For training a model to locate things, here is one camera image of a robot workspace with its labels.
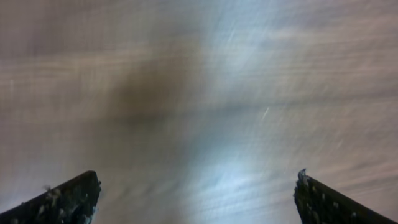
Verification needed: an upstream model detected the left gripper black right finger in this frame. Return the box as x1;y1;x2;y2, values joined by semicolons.
294;169;397;224

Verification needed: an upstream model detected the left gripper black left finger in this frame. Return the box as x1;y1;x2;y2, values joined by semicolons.
1;170;101;224

